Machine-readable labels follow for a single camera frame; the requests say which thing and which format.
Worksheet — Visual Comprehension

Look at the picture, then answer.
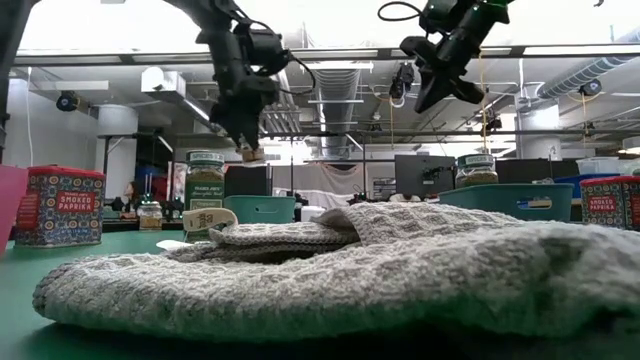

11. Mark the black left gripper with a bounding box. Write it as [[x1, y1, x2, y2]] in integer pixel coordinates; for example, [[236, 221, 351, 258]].
[[199, 22, 282, 150]]

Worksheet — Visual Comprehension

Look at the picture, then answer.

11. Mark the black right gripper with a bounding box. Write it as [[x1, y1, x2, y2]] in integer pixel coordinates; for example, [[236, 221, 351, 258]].
[[399, 19, 496, 112]]

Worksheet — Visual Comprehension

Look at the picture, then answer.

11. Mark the green-lidded herb spice jar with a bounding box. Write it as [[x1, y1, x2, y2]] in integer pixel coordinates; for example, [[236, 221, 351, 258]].
[[454, 153, 500, 190], [183, 149, 227, 245]]

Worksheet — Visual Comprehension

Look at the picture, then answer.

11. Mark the red smoked paprika tin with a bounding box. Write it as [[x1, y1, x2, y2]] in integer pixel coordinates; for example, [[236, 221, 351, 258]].
[[13, 165, 107, 250], [579, 175, 640, 231]]

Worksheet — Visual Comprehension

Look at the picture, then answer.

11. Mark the black background screen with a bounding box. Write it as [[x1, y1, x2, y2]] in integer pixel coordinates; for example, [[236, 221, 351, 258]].
[[224, 164, 274, 197]]

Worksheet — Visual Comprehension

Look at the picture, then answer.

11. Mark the small teal plastic basket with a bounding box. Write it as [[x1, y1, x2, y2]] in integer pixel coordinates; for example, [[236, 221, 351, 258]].
[[223, 194, 298, 225]]

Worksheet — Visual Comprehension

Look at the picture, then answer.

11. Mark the white printed towel tag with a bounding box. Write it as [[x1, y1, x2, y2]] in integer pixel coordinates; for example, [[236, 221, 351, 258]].
[[155, 207, 240, 251]]

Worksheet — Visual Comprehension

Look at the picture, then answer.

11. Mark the grey hanging cloth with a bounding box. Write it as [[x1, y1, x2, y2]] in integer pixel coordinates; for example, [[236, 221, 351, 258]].
[[272, 162, 396, 209]]

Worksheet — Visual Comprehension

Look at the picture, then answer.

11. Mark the white round column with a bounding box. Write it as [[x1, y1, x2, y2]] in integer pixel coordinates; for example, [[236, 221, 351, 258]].
[[97, 103, 139, 201]]

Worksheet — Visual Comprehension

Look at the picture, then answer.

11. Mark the person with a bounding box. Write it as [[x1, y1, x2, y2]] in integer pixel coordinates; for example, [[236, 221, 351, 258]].
[[112, 180, 144, 214]]

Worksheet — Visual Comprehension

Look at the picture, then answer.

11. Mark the small grey-blue plastic basket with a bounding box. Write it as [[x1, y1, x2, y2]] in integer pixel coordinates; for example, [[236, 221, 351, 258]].
[[438, 182, 575, 224]]

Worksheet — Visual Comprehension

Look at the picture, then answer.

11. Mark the long ceiling light fixture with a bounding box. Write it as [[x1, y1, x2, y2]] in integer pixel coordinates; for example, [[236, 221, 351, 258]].
[[0, 43, 640, 67]]

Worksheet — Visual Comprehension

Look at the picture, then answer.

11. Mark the grey-white knitted towel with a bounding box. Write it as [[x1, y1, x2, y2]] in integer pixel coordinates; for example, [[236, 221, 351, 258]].
[[32, 201, 640, 346]]

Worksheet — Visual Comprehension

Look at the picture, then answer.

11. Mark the blue background storage bin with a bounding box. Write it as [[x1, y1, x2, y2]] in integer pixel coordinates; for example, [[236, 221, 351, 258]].
[[553, 172, 624, 199]]

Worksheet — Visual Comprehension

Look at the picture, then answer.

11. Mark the white background storage tub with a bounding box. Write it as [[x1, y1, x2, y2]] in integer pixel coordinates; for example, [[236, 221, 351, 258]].
[[575, 156, 621, 175]]

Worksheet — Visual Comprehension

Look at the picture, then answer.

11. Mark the large pink plastic bin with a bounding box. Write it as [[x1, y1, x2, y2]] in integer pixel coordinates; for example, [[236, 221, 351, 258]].
[[0, 164, 30, 259]]

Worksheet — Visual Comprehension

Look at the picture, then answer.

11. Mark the green felt table mat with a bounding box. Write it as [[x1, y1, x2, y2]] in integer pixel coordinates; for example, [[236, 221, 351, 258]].
[[0, 228, 640, 360]]

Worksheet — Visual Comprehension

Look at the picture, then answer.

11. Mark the black ceiling camera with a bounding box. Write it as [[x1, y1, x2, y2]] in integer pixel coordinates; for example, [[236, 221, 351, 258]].
[[482, 112, 504, 137], [578, 78, 603, 97], [388, 62, 416, 100], [55, 90, 80, 113]]

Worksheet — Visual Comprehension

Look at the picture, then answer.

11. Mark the hanging yellow cord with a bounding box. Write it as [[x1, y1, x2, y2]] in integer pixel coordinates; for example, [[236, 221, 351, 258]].
[[477, 49, 489, 151]]

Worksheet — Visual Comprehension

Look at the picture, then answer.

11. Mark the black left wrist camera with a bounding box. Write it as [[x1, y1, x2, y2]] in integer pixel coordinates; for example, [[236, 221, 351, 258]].
[[246, 27, 292, 77]]

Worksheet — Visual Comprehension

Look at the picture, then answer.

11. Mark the black right camera cable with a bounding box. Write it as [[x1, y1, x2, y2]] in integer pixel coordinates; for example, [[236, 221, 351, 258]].
[[377, 0, 429, 24]]

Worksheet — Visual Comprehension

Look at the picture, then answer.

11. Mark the black camera cable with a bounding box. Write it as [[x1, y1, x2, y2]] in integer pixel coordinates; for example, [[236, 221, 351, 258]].
[[377, 0, 429, 24], [279, 49, 317, 96]]

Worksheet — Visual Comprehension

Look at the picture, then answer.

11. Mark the black left camera cable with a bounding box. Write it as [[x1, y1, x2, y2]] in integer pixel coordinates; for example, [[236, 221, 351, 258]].
[[279, 49, 317, 96]]

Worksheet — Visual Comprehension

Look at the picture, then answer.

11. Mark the ribbed metal ceiling duct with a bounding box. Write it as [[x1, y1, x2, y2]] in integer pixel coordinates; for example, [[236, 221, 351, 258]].
[[312, 67, 362, 151]]

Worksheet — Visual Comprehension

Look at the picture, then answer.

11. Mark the black metal table frame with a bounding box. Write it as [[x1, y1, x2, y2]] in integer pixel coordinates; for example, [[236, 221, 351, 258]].
[[102, 219, 186, 234]]

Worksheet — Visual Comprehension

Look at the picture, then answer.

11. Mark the silver flexible ceiling duct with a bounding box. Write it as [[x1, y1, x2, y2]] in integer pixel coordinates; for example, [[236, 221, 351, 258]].
[[537, 27, 640, 100]]

